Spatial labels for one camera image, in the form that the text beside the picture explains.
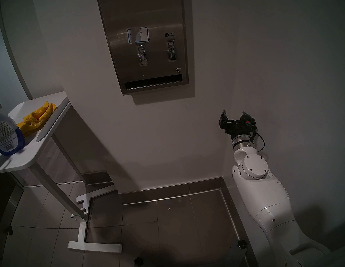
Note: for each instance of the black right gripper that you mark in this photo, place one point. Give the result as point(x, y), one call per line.
point(236, 127)

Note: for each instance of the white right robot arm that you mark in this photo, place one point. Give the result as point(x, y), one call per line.
point(263, 198)

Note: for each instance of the yellow cleaning cloth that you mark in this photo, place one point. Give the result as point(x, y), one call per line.
point(36, 120)

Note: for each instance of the white overbed table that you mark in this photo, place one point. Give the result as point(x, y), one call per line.
point(53, 189)

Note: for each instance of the black base knob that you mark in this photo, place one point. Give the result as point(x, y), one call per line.
point(138, 261)
point(241, 244)

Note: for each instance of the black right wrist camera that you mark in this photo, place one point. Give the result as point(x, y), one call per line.
point(250, 122)

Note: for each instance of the stainless steel wall dispenser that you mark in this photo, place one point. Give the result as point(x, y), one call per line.
point(143, 7)

